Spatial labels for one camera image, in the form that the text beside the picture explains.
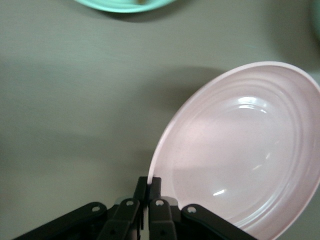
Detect green plate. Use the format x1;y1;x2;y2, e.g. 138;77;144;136
71;0;181;14

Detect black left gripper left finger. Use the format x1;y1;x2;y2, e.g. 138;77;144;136
11;175;149;240

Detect brown table cover cloth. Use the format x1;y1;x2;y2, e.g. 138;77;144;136
0;0;320;240

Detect pink plate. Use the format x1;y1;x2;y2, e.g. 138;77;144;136
146;60;320;240

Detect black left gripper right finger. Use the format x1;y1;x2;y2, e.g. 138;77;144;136
148;176;254;240

